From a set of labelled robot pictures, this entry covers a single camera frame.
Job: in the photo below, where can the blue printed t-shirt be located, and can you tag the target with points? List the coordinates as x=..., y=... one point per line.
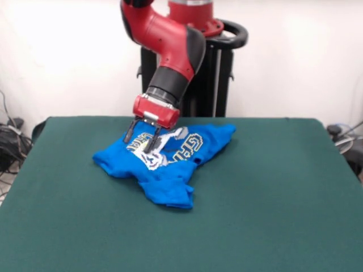
x=170, y=175

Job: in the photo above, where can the dark green table cloth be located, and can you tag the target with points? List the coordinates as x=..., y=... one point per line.
x=85, y=226

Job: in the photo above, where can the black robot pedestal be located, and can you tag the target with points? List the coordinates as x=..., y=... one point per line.
x=212, y=85

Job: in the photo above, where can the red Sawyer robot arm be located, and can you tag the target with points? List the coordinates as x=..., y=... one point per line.
x=170, y=45

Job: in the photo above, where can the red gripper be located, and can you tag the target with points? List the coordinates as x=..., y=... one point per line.
x=156, y=114

